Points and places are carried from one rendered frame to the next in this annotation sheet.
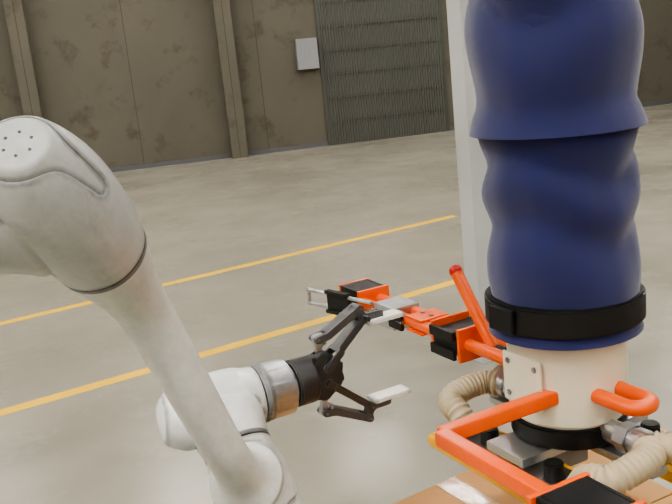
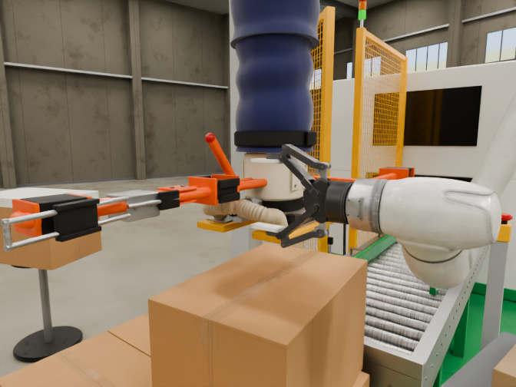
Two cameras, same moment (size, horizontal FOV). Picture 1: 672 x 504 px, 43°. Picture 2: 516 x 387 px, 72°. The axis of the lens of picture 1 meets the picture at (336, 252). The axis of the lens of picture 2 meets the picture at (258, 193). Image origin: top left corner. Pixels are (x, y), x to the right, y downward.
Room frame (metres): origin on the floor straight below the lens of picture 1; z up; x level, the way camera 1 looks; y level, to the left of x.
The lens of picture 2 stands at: (1.67, 0.56, 1.34)
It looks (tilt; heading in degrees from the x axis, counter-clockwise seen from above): 8 degrees down; 243
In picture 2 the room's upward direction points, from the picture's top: straight up
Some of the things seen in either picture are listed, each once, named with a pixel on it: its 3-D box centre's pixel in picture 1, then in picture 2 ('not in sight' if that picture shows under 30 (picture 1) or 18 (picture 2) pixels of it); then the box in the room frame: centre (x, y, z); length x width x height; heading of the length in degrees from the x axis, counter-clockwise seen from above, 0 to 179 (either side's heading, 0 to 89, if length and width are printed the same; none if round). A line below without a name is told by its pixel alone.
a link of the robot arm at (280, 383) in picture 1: (273, 389); (368, 205); (1.23, 0.12, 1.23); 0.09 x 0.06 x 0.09; 28
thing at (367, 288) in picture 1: (364, 295); (54, 213); (1.71, -0.05, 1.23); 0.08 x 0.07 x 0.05; 28
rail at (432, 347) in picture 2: not in sight; (465, 282); (-0.36, -0.70, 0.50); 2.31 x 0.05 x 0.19; 26
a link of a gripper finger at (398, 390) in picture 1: (389, 393); (267, 226); (1.33, -0.06, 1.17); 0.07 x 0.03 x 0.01; 118
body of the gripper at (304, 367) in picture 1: (315, 376); (328, 200); (1.27, 0.05, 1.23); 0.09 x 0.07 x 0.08; 118
